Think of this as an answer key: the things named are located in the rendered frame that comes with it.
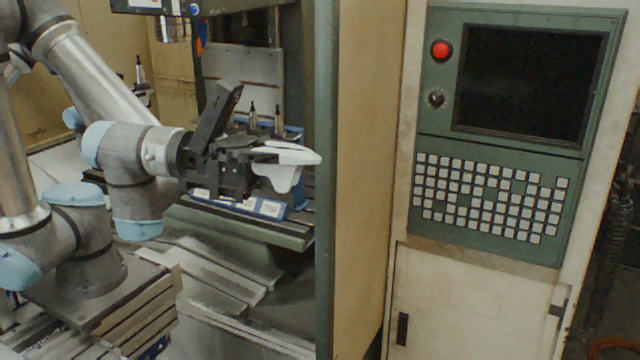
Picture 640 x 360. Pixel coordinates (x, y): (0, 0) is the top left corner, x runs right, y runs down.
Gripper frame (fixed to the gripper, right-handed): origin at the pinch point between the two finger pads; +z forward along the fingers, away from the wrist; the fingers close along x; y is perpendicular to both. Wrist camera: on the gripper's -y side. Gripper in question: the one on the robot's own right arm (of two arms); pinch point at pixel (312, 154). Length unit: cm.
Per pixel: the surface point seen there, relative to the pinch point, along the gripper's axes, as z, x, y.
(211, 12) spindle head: -68, -99, -20
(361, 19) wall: -4, -48, -18
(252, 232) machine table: -52, -98, 60
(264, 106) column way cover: -75, -166, 23
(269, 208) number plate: -46, -102, 51
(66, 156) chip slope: -186, -148, 57
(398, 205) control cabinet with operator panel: 4, -85, 37
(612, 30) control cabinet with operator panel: 49, -66, -19
